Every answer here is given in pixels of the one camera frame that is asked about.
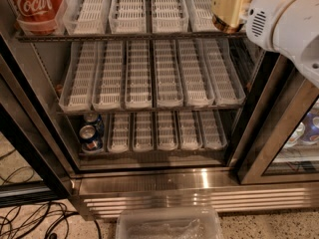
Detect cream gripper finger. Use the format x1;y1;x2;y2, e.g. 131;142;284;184
211;0;252;29

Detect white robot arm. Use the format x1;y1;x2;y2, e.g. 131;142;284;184
211;0;319;87

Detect shelf tray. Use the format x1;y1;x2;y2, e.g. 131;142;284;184
177;40;214;107
152;0;188;33
202;39;245;106
185;0;216;32
125;41;153;109
59;42;98;113
133;113;154;152
109;0;147;34
154;40;183;108
157;112;177;150
92;41;124;112
63;0;111;35
177;111;202;150
108;114;131;153
198;111;227;150

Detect white can behind glass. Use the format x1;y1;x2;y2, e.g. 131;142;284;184
284;122;305;148

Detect glass fridge door right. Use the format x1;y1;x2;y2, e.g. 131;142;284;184
234;52;319;185

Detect stainless steel fridge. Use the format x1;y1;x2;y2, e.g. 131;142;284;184
0;0;319;220

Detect blue can behind glass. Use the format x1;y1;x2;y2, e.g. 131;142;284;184
300;113;319;145

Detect blue Pepsi can rear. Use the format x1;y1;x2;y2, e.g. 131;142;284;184
84;114;105;135

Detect blue pepsi can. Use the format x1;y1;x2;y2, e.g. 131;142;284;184
79;125;103;153
84;114;105;135

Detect blue Pepsi can front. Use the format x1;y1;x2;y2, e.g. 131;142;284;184
79;125;103;153

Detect red Coca-Cola can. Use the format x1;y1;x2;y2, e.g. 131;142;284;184
4;0;65;36

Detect open fridge door left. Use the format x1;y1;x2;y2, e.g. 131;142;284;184
0;39;72;207

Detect clear tray under cola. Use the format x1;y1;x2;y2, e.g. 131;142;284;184
17;0;67;35

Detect clear plastic bin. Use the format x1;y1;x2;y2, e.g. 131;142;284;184
116;206;224;239

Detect black floor cables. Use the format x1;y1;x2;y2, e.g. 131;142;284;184
0;147;103;239

